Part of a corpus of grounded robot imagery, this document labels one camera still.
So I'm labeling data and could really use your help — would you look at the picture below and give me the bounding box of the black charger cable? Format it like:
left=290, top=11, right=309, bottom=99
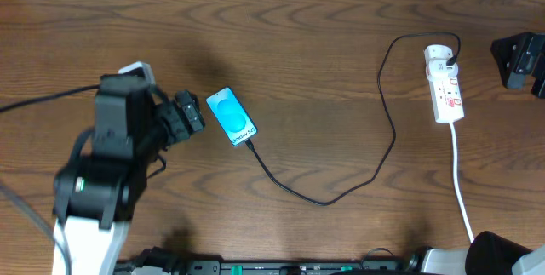
left=244, top=32, right=462, bottom=207

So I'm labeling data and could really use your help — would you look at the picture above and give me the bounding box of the white power strip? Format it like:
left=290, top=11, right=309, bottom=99
left=424, top=44, right=464, bottom=124

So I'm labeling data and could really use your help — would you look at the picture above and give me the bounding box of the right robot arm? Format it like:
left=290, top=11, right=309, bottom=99
left=392, top=32, right=544, bottom=275

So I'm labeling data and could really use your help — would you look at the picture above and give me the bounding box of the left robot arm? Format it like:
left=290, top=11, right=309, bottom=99
left=52, top=75, right=205, bottom=274

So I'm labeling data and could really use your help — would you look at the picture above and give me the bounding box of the white power strip cord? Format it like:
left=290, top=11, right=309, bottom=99
left=448, top=122, right=476, bottom=243

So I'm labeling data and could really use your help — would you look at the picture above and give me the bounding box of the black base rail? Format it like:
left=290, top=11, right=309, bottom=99
left=114, top=261, right=416, bottom=275

